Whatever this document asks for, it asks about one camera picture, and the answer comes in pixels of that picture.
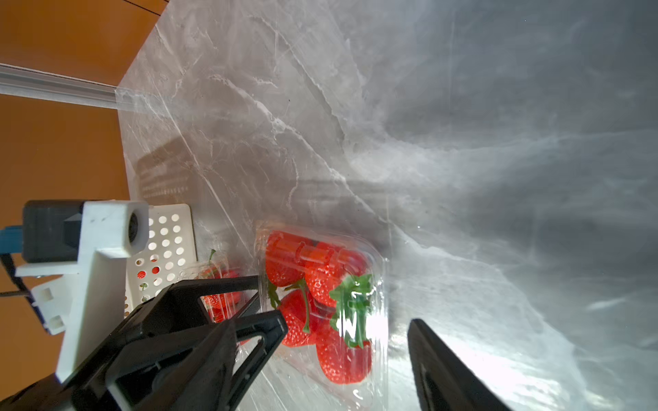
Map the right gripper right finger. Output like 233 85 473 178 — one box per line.
408 319 509 411

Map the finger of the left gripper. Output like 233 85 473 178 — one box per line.
106 311 288 410

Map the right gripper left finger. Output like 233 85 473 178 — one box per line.
118 276 262 354

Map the white perforated plastic basket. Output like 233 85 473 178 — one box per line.
124 204 197 315

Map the clear plastic clamshell container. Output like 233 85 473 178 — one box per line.
179 248 260 330
254 222 388 410

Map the red strawberry container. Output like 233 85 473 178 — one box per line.
304 242 368 308
278 289 329 348

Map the red strawberry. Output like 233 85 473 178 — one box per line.
265 231 311 287
315 327 372 385

